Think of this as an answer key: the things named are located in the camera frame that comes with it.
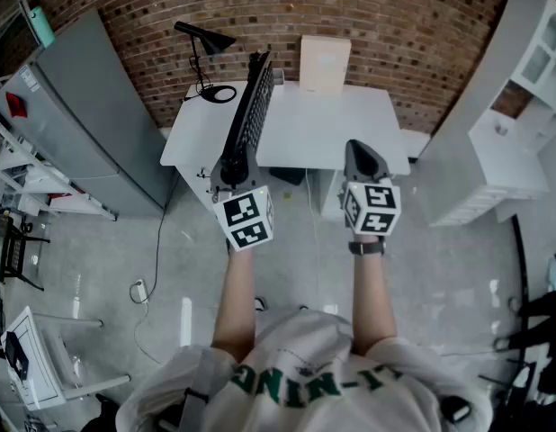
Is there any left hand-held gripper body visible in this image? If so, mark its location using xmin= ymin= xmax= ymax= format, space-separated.
xmin=211 ymin=177 xmax=275 ymax=252

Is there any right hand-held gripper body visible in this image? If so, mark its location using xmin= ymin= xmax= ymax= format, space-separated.
xmin=338 ymin=175 xmax=402 ymax=237

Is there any black keyboard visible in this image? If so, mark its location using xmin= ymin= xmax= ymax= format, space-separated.
xmin=220 ymin=49 xmax=276 ymax=189

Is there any person's left forearm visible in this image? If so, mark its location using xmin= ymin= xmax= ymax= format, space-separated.
xmin=211 ymin=240 xmax=257 ymax=365

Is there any person's right forearm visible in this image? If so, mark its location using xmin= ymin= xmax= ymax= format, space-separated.
xmin=351 ymin=233 xmax=399 ymax=358

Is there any black box under table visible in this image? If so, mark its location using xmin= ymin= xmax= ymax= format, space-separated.
xmin=268 ymin=166 xmax=307 ymax=187

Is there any white table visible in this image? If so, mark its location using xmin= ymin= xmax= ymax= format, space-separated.
xmin=159 ymin=81 xmax=412 ymax=222

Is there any beige cardboard box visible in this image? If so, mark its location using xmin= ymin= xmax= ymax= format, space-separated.
xmin=299 ymin=34 xmax=353 ymax=98

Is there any white cabinet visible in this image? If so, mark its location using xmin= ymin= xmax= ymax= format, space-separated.
xmin=414 ymin=0 xmax=556 ymax=228

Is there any white power strip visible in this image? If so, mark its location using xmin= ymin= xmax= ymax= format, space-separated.
xmin=129 ymin=278 xmax=151 ymax=306

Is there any black desk lamp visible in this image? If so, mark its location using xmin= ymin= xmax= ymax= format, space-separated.
xmin=173 ymin=20 xmax=238 ymax=105

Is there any grey refrigerator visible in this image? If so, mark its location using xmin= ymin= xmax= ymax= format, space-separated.
xmin=0 ymin=9 xmax=178 ymax=219

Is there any white printed t-shirt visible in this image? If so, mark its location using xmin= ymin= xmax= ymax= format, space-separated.
xmin=115 ymin=308 xmax=494 ymax=432

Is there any white shelf unit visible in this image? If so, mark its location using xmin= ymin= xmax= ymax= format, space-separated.
xmin=0 ymin=110 xmax=120 ymax=222

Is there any white fridge label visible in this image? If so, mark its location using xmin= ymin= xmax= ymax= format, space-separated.
xmin=18 ymin=65 xmax=42 ymax=94

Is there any red fridge magnet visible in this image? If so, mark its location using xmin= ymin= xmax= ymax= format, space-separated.
xmin=4 ymin=91 xmax=28 ymax=119

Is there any black tripod equipment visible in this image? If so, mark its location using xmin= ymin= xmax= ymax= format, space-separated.
xmin=477 ymin=213 xmax=556 ymax=432

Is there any black folding cart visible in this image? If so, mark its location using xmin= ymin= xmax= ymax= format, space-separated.
xmin=0 ymin=211 xmax=52 ymax=293

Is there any teal bottle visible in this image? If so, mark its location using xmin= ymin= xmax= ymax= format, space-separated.
xmin=29 ymin=6 xmax=57 ymax=49

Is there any white metal rack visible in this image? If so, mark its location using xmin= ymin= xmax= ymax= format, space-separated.
xmin=0 ymin=0 xmax=41 ymax=90

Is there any white stool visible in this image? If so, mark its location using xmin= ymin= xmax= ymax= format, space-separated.
xmin=0 ymin=305 xmax=131 ymax=412

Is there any black device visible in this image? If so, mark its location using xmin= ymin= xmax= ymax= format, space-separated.
xmin=3 ymin=330 xmax=31 ymax=383

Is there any black floor cable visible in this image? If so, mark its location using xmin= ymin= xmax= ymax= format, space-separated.
xmin=132 ymin=173 xmax=181 ymax=365

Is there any grey shoulder strap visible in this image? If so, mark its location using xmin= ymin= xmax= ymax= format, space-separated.
xmin=177 ymin=356 xmax=226 ymax=432

